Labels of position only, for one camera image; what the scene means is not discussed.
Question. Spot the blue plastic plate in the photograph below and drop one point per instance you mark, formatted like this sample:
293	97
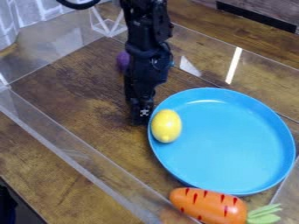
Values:
235	148

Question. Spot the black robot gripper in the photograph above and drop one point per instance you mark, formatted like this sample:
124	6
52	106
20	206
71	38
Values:
145	72

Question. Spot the orange toy carrot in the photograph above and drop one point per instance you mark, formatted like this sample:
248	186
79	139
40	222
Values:
219	208

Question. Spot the clear acrylic enclosure wall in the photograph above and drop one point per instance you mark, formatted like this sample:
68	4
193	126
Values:
73	157

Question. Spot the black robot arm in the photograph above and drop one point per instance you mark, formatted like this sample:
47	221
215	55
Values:
148	30

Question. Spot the purple toy eggplant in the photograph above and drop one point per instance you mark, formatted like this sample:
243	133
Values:
123	61

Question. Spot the yellow toy lemon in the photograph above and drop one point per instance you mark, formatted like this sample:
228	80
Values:
165	126

